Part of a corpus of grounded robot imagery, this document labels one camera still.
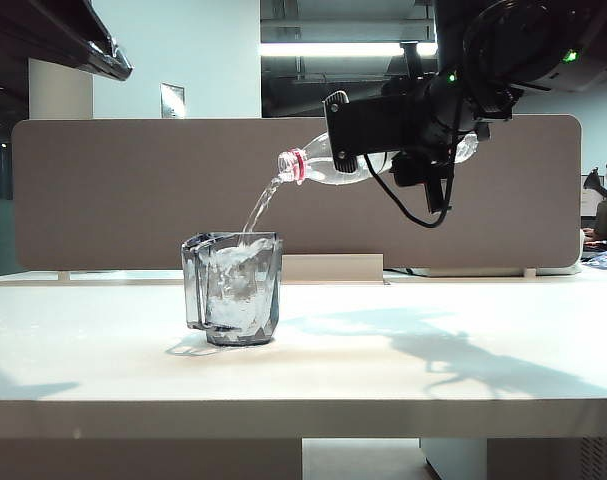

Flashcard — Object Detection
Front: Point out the transparent grey plastic mug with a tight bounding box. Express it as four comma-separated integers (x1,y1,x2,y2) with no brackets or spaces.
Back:
180,231,285,348

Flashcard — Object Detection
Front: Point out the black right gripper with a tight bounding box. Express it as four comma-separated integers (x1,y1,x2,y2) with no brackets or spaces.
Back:
323,73,493,174

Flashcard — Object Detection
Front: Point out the long linear ceiling light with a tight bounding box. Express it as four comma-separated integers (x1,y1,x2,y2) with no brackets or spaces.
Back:
258,42,439,58

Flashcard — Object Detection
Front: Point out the white round column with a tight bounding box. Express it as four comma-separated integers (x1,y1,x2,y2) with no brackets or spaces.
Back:
27,57,94,121

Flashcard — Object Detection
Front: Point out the brown fabric desk divider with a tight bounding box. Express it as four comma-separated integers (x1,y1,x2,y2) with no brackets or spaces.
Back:
11,115,583,272

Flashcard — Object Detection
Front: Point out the Nongfu Spring water bottle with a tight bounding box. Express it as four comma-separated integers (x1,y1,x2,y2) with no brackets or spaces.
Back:
276,130,482,187

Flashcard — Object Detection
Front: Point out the framed wall notice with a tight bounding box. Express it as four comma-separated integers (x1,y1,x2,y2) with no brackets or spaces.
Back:
159,83,187,120

